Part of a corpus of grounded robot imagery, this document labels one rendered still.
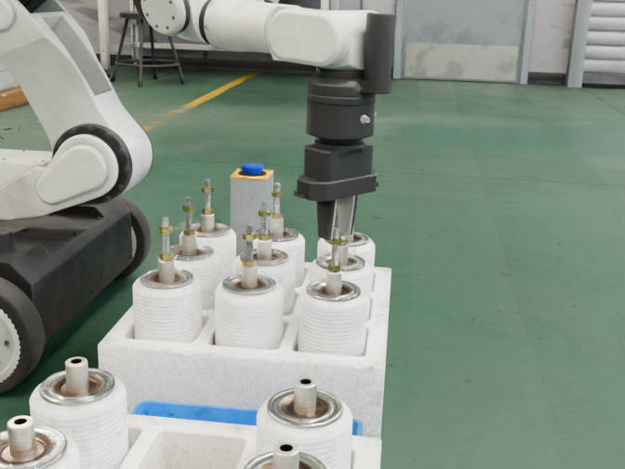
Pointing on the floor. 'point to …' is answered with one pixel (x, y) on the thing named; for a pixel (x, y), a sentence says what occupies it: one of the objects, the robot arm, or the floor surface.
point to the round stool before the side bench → (142, 51)
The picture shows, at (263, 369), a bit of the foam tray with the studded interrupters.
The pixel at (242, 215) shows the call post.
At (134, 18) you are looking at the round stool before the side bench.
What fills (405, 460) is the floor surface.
